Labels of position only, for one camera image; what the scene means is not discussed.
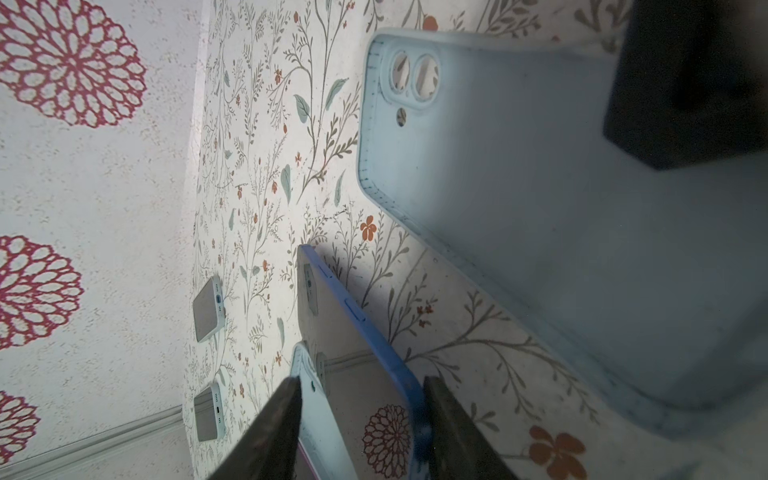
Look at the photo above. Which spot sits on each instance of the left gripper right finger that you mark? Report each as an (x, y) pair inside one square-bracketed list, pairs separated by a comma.
[(459, 450)]

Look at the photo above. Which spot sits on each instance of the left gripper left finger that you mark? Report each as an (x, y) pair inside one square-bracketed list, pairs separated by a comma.
[(268, 449)]

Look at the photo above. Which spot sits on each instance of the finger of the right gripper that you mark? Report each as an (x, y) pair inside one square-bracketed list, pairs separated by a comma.
[(686, 90)]

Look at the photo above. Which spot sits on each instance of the blue phone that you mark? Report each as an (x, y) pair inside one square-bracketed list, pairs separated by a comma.
[(378, 403)]

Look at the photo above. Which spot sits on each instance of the black phone far middle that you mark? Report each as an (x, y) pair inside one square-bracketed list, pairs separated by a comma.
[(208, 413)]

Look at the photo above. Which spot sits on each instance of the black phone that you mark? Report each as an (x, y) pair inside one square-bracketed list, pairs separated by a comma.
[(208, 413), (208, 309)]

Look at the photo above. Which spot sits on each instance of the black phone far left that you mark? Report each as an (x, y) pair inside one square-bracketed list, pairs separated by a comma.
[(208, 309)]

